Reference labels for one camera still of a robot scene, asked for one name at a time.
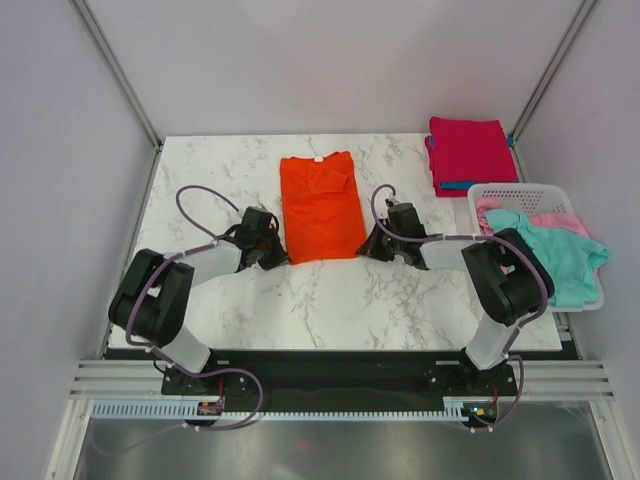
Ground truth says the orange t-shirt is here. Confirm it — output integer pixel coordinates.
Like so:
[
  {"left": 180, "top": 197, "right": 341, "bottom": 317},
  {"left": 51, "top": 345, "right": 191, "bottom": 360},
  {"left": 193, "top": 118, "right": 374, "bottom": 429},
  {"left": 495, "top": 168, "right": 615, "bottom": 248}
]
[{"left": 280, "top": 151, "right": 366, "bottom": 264}]

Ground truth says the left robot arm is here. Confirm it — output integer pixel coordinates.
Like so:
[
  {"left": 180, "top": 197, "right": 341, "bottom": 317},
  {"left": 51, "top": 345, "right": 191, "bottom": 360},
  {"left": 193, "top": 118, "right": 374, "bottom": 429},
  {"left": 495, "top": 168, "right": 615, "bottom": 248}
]
[{"left": 108, "top": 225, "right": 289, "bottom": 393}]

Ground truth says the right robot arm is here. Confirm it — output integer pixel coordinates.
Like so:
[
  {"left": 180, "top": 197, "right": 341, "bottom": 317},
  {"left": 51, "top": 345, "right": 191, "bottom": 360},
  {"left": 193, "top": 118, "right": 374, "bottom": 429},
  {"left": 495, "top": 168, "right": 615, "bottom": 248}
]
[{"left": 357, "top": 223, "right": 555, "bottom": 394}]

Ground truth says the folded red t-shirt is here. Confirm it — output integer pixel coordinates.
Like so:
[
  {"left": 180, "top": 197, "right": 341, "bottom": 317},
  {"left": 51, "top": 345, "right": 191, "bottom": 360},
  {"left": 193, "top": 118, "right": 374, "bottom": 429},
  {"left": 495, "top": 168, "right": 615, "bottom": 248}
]
[{"left": 424, "top": 135, "right": 474, "bottom": 198}]

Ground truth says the folded magenta t-shirt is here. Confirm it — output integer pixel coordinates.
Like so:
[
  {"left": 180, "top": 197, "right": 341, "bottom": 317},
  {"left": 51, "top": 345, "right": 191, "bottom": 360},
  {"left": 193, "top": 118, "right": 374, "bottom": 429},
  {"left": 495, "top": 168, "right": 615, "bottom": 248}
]
[{"left": 429, "top": 116, "right": 518, "bottom": 184}]

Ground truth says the white laundry basket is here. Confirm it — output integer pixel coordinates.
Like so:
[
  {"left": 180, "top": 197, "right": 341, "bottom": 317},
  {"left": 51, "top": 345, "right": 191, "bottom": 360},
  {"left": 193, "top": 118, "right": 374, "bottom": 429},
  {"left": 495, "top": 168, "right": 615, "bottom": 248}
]
[{"left": 467, "top": 183, "right": 604, "bottom": 312}]

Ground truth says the pink t-shirt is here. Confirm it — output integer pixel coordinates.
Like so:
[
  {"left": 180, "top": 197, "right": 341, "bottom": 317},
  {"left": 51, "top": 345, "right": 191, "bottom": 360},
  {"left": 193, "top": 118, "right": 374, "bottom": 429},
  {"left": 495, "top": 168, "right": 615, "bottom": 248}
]
[{"left": 474, "top": 198, "right": 594, "bottom": 276}]

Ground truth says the teal t-shirt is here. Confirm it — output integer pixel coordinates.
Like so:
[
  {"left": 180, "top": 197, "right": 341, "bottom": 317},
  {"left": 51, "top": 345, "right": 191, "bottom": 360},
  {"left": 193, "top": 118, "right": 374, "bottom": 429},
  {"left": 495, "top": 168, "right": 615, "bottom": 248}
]
[{"left": 479, "top": 209, "right": 609, "bottom": 310}]

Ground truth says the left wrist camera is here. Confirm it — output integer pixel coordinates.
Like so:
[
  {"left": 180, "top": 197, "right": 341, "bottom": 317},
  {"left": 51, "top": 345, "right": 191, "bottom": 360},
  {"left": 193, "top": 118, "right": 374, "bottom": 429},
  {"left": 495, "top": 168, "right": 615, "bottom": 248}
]
[{"left": 240, "top": 207, "right": 280, "bottom": 236}]

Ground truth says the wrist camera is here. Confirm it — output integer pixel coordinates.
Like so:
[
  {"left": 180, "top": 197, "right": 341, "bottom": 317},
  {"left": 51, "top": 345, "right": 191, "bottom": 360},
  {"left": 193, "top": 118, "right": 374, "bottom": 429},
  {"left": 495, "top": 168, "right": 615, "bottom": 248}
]
[
  {"left": 240, "top": 207, "right": 280, "bottom": 236},
  {"left": 387, "top": 201, "right": 421, "bottom": 237}
]

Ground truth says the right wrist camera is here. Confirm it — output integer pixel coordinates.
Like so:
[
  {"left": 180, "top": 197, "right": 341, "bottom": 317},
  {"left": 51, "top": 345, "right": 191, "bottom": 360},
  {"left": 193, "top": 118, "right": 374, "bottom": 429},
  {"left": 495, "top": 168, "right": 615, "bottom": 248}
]
[{"left": 387, "top": 201, "right": 421, "bottom": 237}]

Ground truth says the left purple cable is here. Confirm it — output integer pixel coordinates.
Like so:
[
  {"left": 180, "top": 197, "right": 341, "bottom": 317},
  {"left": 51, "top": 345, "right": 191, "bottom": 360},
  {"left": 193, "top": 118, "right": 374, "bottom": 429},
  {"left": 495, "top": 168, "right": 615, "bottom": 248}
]
[{"left": 92, "top": 184, "right": 265, "bottom": 456}]

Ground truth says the purple cable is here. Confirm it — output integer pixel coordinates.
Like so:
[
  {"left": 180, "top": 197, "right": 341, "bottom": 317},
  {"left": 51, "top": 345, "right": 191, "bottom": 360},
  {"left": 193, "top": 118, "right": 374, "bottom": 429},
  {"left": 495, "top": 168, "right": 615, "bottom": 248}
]
[
  {"left": 92, "top": 184, "right": 265, "bottom": 456},
  {"left": 369, "top": 183, "right": 549, "bottom": 434}
]

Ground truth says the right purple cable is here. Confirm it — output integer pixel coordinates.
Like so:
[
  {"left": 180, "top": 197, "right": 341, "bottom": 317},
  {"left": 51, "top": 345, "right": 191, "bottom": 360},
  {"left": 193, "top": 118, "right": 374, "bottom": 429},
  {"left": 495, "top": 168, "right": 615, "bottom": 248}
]
[{"left": 369, "top": 183, "right": 549, "bottom": 434}]

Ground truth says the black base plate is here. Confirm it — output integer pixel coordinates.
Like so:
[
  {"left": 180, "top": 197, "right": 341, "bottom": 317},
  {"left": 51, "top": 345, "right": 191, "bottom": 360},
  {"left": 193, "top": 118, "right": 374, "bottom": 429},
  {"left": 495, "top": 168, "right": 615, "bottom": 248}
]
[{"left": 161, "top": 350, "right": 517, "bottom": 412}]

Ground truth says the white cable duct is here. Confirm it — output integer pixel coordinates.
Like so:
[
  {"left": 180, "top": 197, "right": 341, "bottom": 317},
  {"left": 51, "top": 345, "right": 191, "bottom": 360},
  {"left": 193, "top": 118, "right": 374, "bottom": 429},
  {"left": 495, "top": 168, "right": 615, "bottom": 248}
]
[{"left": 91, "top": 398, "right": 496, "bottom": 422}]

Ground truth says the left aluminium frame post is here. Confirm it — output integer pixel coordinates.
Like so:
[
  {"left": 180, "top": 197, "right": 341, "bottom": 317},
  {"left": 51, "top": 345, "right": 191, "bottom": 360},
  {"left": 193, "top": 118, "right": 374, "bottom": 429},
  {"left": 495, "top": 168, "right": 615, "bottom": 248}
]
[{"left": 69, "top": 0, "right": 164, "bottom": 151}]

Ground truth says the aluminium frame post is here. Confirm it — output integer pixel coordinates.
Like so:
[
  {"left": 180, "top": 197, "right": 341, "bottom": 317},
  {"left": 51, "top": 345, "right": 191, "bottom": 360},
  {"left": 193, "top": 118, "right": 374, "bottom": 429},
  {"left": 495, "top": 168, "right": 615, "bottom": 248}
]
[
  {"left": 69, "top": 0, "right": 164, "bottom": 151},
  {"left": 509, "top": 0, "right": 601, "bottom": 144}
]

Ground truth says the right aluminium frame post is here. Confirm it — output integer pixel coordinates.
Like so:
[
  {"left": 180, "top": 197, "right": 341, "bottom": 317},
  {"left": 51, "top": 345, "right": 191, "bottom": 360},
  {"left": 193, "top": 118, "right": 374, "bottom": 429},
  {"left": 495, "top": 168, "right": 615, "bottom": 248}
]
[{"left": 509, "top": 0, "right": 601, "bottom": 144}]

